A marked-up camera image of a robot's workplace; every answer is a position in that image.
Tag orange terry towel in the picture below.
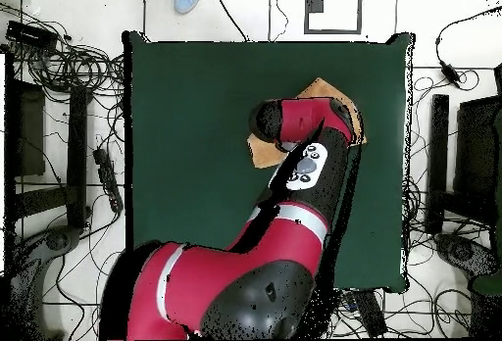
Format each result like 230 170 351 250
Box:
245 76 369 170

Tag dark green table cloth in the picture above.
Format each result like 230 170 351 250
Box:
121 29 417 294

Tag black power strip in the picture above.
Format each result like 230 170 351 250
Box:
92 147 126 214
344 288 390 338

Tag black upright stand bar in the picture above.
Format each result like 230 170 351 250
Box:
65 85 90 229
426 93 451 235

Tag dark grey wheeled base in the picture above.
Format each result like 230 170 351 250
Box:
7 223 84 341
433 232 502 279

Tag black power brick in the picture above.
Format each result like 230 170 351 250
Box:
5 20 60 51

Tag thin black floor cable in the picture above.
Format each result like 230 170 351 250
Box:
273 0 290 43

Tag tangled black cables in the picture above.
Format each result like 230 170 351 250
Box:
402 70 481 252
0 3 126 101

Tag grey square floor frame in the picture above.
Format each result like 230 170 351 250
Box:
303 0 364 35

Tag black adapter with cable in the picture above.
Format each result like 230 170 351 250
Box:
434 4 502 88

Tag black stand frame panel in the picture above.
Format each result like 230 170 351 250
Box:
2 53 47 222
453 95 502 225

